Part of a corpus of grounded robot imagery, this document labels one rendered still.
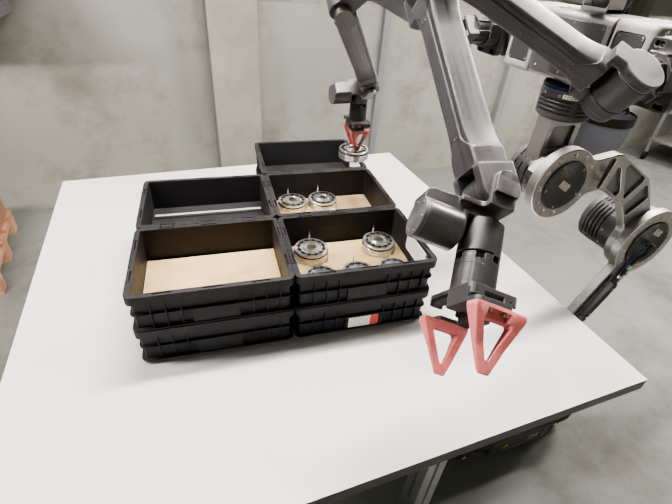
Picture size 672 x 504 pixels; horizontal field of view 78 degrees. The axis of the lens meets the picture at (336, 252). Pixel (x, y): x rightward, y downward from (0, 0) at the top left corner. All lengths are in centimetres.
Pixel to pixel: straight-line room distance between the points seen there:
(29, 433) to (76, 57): 238
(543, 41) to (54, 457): 124
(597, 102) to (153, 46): 265
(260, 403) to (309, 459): 18
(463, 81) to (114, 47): 265
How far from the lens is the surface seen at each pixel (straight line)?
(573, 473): 208
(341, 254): 131
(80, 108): 324
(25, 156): 341
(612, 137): 446
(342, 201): 160
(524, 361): 132
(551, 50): 88
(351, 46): 118
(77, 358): 130
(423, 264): 116
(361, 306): 118
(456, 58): 71
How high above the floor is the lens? 160
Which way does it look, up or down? 36 degrees down
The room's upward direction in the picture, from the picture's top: 5 degrees clockwise
